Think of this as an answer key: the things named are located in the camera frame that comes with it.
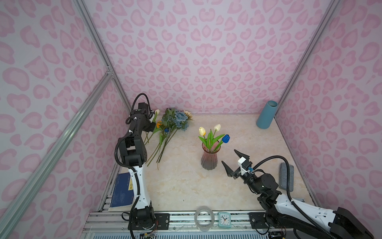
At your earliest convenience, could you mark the blue tulip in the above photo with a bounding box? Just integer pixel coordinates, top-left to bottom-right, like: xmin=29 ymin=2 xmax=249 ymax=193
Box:
xmin=213 ymin=134 xmax=230 ymax=152

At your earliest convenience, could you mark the red glass vase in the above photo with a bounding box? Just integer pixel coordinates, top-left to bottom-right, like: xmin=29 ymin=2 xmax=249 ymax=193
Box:
xmin=201 ymin=141 xmax=220 ymax=170

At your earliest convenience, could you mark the white tulip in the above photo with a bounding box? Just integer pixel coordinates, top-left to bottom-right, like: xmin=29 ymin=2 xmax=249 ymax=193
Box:
xmin=207 ymin=124 xmax=225 ymax=152

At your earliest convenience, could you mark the yellow tulip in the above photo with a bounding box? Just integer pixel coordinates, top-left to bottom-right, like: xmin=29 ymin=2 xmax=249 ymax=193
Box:
xmin=199 ymin=127 xmax=211 ymax=149

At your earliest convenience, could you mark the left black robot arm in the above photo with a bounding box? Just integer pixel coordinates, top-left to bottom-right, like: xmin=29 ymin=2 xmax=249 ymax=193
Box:
xmin=114 ymin=93 xmax=157 ymax=239

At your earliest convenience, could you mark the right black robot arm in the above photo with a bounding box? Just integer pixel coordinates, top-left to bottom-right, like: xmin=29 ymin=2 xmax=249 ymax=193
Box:
xmin=223 ymin=150 xmax=374 ymax=239

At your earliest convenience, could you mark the teal cylindrical vase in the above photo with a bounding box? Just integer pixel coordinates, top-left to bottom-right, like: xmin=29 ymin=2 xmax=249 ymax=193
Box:
xmin=256 ymin=101 xmax=278 ymax=129

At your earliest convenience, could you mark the grey sponge block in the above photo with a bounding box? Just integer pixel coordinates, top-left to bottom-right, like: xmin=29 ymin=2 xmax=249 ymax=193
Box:
xmin=279 ymin=162 xmax=294 ymax=192

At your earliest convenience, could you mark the orange flower stem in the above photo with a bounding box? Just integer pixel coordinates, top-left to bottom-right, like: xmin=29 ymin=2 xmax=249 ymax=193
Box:
xmin=145 ymin=120 xmax=169 ymax=165

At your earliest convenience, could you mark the blue rose bouquet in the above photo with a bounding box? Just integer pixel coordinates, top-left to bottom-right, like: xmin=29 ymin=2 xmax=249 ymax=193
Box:
xmin=156 ymin=109 xmax=192 ymax=168

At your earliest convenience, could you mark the small teal alarm clock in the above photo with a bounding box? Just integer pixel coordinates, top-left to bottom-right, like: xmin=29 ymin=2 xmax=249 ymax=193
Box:
xmin=218 ymin=212 xmax=232 ymax=228

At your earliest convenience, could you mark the clear tape roll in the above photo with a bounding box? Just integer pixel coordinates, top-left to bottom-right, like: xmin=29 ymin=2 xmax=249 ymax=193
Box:
xmin=194 ymin=206 xmax=215 ymax=232

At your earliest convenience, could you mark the blue book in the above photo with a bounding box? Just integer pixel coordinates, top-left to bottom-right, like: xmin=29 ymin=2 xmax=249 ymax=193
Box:
xmin=110 ymin=172 xmax=134 ymax=209

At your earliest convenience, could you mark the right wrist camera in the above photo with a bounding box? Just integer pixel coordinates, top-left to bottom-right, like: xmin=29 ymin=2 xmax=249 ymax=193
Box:
xmin=238 ymin=157 xmax=254 ymax=176

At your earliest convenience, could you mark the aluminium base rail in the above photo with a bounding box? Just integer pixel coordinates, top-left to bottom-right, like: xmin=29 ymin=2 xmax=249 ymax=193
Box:
xmin=79 ymin=209 xmax=344 ymax=239

